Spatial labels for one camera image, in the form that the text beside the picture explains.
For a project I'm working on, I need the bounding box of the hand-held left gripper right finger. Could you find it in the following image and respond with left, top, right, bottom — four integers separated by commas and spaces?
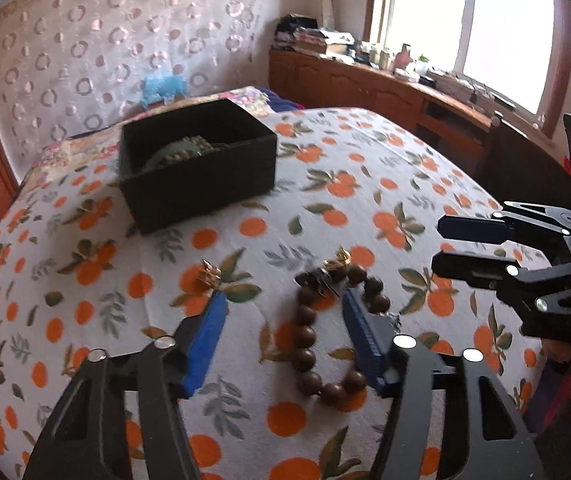
341, 287, 546, 480

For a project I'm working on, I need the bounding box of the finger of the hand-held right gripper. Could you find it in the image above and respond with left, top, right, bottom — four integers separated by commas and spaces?
430, 251, 571, 307
437, 201, 571, 247

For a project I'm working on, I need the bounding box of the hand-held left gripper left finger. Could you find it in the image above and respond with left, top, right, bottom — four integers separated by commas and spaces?
22, 290, 229, 480

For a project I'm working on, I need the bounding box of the brown wooden bead bracelet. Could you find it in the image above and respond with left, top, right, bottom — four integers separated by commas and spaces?
294, 265, 391, 402

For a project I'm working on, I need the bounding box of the gold ornament earring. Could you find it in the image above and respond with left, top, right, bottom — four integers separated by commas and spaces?
199, 259, 223, 289
324, 249, 352, 275

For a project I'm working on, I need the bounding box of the black cardboard box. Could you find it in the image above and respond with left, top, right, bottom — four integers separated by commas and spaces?
118, 98, 279, 235

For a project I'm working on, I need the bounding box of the silver chain necklace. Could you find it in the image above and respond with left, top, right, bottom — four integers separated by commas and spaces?
180, 134, 228, 155

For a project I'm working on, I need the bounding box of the person's right hand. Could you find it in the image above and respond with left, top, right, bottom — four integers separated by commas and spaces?
540, 338, 571, 367

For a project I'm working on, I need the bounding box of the orange fruit print tablecloth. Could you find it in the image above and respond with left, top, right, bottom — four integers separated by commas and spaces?
0, 105, 552, 480

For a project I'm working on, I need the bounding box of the white power strip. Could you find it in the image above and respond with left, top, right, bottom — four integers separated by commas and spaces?
428, 70, 516, 111

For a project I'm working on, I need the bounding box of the wooden cabinet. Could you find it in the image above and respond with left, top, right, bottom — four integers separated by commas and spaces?
268, 49, 571, 181

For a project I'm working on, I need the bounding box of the window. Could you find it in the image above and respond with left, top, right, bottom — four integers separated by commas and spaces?
365, 0, 571, 121

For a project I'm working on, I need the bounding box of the navy blue bedsheet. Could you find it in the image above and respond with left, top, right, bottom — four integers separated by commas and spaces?
260, 87, 309, 112

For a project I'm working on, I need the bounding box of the blue plastic bag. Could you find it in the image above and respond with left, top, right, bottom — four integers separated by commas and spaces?
142, 76, 187, 107

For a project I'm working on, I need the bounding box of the pile of dark clothes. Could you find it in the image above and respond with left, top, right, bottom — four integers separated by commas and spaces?
274, 15, 322, 51

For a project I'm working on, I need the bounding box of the circle patterned wall cloth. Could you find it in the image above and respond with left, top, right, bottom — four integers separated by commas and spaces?
0, 0, 268, 173

